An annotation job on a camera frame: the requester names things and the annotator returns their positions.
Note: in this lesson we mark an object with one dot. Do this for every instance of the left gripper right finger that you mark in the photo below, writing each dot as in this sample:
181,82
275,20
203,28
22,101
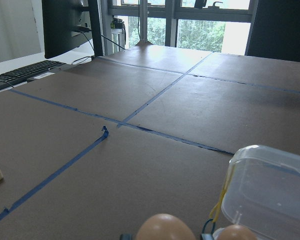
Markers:
206,236

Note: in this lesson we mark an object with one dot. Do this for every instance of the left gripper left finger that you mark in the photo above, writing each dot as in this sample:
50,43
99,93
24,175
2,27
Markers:
125,236

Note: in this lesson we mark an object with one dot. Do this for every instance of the brown egg from bowl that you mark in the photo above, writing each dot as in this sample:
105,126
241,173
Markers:
164,226

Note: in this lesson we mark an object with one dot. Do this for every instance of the clear plastic egg box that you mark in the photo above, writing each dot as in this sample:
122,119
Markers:
261,191

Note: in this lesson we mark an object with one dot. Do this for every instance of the brown egg upper slot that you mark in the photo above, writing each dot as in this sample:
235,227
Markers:
236,232

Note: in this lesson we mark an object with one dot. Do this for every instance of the black keyboard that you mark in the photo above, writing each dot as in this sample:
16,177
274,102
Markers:
22,74

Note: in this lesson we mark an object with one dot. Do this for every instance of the black computer monitor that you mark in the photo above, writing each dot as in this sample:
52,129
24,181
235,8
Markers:
68,24

